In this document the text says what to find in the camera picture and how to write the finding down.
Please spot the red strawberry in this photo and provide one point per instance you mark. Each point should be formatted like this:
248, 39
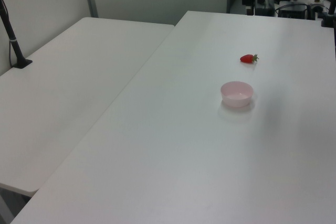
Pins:
248, 58

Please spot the pink plastic bowl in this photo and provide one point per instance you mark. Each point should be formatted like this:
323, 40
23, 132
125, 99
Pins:
236, 95

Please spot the black electronics box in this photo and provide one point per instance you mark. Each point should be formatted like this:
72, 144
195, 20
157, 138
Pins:
292, 11

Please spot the black clamp stand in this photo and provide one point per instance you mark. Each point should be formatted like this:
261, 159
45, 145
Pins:
330, 11

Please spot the black camera stand pole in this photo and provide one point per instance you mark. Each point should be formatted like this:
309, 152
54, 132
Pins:
11, 37

